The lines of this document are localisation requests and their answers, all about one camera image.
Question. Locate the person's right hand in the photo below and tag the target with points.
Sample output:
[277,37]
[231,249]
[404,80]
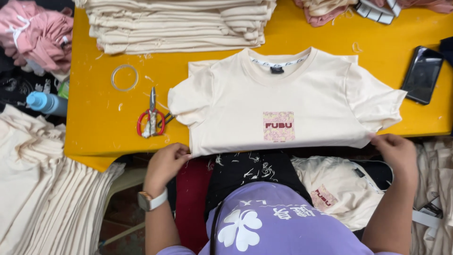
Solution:
[394,152]

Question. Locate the person's left hand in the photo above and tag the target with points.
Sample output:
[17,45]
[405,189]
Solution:
[164,163]

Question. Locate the person's right fingers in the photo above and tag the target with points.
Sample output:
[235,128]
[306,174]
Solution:
[378,141]

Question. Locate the person's left fingers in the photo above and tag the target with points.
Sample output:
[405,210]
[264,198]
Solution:
[182,152]

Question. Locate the cream printed t-shirt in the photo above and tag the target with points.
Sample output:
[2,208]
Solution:
[279,106]

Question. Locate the black thread snips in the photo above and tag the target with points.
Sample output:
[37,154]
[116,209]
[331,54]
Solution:
[166,119]

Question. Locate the red cloth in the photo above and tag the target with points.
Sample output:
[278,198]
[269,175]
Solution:
[191,205]

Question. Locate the cream t-shirt with label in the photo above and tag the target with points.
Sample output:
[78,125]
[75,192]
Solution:
[339,191]

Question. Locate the heap of cream fabric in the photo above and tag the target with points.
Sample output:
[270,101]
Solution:
[433,177]

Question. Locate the person's black trousers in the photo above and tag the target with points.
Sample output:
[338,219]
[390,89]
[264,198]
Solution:
[247,177]

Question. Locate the black smartphone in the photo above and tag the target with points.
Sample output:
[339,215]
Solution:
[422,75]

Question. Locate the black white hang tag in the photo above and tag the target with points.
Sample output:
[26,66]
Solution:
[430,212]

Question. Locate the person's purple printed shirt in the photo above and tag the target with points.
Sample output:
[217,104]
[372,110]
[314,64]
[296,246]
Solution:
[279,226]

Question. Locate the stack of folded cream shirts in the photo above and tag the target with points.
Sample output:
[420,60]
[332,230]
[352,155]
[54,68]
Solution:
[177,24]

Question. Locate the bundle of white hang tags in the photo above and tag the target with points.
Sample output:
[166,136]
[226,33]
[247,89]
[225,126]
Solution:
[377,10]

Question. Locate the green small container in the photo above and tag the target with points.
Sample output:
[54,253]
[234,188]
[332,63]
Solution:
[63,90]

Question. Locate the pile of cream shirts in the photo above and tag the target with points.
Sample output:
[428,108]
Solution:
[49,187]

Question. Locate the heap of pink and cream garments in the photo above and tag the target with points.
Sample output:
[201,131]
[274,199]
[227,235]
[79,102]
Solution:
[329,9]

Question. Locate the blue spray bottle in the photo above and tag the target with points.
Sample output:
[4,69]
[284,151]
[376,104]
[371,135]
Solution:
[46,102]

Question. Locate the black printed garment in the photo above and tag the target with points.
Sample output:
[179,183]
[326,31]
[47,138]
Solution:
[24,88]

